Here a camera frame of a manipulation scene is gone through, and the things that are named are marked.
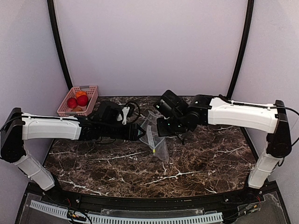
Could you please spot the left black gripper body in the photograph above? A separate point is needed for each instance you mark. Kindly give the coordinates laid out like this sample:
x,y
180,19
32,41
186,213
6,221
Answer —
x,y
130,131

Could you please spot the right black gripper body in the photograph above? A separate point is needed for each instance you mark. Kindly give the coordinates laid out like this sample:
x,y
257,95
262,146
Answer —
x,y
162,126

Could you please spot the clear zip top bag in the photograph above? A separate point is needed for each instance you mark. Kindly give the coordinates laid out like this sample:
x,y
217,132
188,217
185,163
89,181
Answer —
x,y
157,144

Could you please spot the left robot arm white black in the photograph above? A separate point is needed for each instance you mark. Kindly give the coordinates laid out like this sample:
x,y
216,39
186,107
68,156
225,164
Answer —
x,y
110,120

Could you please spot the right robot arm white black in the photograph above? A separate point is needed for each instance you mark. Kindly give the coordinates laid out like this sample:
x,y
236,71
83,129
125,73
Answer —
x,y
179,117

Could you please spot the red apple right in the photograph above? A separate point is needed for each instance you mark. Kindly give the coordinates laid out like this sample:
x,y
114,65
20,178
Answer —
x,y
82,101

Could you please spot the red apple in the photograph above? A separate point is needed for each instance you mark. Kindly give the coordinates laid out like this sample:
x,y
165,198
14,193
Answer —
x,y
72,103
82,101

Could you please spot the pink plastic basket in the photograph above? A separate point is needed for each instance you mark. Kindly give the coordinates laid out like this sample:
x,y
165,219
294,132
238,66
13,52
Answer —
x,y
92,93

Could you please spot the orange tangerine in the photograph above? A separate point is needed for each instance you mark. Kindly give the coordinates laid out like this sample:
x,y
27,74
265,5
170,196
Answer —
x,y
80,93

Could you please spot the red apple left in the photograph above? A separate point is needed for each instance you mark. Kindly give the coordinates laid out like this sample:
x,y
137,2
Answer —
x,y
72,103

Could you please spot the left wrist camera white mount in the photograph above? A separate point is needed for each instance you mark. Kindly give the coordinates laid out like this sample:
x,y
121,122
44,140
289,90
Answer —
x,y
127,111

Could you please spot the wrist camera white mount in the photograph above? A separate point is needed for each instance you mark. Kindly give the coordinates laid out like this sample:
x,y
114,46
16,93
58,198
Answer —
x,y
169,103
127,111

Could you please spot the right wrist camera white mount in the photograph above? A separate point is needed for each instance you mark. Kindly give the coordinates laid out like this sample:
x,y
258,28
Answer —
x,y
169,103

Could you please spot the black front rail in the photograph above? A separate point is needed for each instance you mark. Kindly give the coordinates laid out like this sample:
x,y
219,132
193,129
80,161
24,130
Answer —
x,y
86,202

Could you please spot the white slotted cable duct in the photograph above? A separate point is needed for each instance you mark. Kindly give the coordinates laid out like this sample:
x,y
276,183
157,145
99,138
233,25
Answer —
x,y
107,216

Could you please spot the right black frame post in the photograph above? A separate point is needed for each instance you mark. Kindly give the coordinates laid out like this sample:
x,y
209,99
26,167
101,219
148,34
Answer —
x,y
242,48

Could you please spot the black frame post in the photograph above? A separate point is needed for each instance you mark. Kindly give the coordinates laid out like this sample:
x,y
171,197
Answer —
x,y
242,48
58,43

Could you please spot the left black frame post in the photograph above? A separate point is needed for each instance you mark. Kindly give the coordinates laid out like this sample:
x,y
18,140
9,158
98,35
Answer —
x,y
58,43

